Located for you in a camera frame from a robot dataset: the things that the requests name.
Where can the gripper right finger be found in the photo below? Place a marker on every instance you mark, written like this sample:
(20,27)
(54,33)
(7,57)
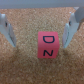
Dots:
(70,31)

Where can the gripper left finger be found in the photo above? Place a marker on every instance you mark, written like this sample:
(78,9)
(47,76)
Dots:
(8,31)

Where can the pink block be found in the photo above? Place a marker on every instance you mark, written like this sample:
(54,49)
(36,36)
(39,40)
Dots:
(48,45)

